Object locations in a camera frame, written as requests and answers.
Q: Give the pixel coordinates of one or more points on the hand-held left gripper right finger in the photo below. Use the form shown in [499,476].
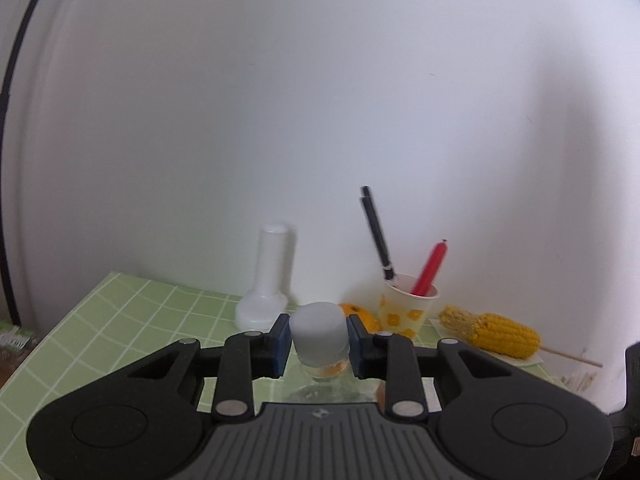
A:
[356,349]

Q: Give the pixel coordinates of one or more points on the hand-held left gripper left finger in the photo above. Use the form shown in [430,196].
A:
[281,347]

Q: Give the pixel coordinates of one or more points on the clear plastic bottle white cap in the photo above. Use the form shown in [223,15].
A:
[318,330]

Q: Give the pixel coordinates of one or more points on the orange fruit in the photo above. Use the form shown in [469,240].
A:
[367,317]

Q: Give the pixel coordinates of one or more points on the paper cup yellow print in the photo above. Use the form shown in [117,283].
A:
[407,312]

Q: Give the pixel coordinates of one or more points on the white plastic flask-shaped holder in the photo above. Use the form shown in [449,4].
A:
[270,280]

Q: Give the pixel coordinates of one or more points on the red pen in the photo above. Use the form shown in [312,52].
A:
[430,267]

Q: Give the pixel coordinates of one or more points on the black pen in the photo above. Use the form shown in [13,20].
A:
[376,232]

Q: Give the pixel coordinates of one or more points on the white napkin under corn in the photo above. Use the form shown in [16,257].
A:
[530,361]

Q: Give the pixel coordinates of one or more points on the corn cob on stick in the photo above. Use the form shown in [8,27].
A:
[500,332]

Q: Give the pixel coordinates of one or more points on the green checkered tablecloth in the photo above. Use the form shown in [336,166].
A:
[125,310]

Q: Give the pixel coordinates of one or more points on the green white carton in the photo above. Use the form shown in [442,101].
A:
[14,339]

